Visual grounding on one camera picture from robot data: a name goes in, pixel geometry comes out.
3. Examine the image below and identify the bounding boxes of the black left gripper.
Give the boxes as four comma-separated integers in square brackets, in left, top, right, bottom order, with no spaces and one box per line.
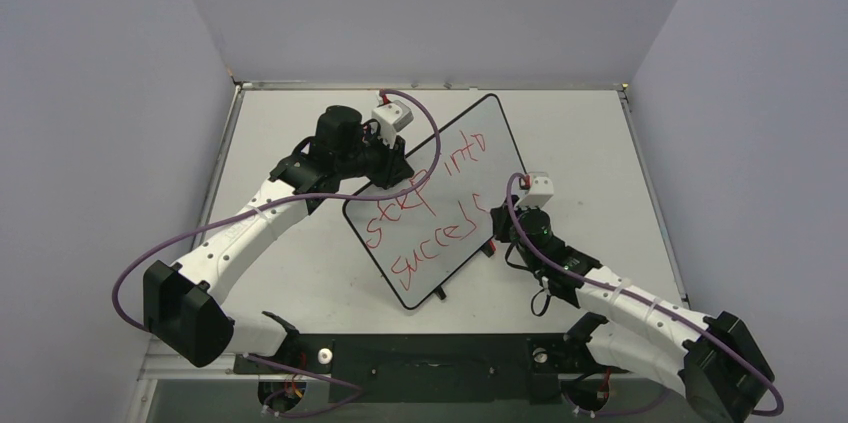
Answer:
[337,125,413,191]

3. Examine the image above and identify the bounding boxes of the white whiteboard black frame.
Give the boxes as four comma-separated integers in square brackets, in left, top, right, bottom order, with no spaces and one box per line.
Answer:
[342,94,525,310]

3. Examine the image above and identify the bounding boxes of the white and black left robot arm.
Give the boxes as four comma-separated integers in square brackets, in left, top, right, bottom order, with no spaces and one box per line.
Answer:
[143,101,414,373]

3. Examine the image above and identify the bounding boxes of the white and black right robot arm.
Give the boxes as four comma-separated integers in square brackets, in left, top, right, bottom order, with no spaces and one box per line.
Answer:
[490,203,776,422]

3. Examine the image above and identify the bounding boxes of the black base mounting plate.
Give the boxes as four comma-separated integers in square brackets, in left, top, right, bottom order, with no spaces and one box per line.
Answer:
[234,333,608,412]

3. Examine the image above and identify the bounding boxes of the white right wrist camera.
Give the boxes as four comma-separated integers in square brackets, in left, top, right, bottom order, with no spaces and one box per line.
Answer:
[516,172,554,209]

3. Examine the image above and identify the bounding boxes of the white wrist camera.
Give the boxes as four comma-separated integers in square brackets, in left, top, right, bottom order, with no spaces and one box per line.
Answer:
[371,101,414,149]
[516,172,554,209]

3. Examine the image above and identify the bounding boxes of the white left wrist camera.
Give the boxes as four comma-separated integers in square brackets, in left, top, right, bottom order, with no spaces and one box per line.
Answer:
[371,101,414,149]

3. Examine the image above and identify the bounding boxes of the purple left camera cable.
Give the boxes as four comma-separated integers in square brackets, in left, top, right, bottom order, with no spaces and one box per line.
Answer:
[111,88,443,419]

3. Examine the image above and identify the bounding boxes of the purple camera cable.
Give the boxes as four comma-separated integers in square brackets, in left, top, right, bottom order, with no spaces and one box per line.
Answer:
[111,88,443,419]
[504,172,786,418]

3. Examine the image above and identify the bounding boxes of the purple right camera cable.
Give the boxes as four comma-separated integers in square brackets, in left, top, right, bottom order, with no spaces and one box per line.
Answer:
[504,172,786,418]

